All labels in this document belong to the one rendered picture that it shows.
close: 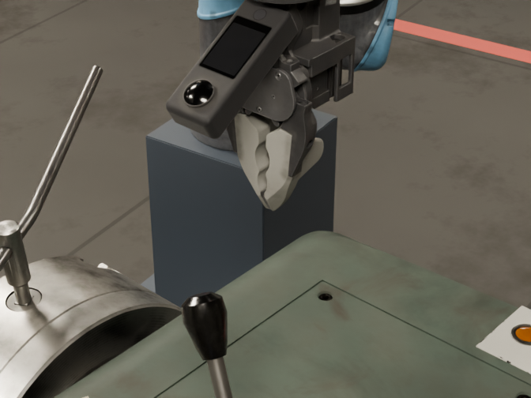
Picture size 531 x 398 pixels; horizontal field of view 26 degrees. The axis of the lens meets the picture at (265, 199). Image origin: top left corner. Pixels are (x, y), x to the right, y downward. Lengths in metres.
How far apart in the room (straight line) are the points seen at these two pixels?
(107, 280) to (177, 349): 0.17
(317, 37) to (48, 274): 0.37
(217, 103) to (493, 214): 2.73
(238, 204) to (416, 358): 0.65
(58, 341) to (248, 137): 0.26
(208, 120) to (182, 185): 0.78
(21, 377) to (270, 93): 0.34
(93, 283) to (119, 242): 2.26
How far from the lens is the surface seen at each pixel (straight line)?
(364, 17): 1.49
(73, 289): 1.11
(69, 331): 1.05
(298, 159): 0.93
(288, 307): 1.04
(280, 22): 0.88
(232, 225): 1.61
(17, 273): 1.07
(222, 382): 0.82
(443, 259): 3.32
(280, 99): 0.92
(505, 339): 1.02
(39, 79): 4.36
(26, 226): 1.07
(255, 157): 0.97
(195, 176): 1.61
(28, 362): 1.05
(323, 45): 0.94
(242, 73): 0.86
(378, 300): 1.05
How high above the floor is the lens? 1.89
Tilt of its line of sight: 32 degrees down
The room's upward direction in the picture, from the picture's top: straight up
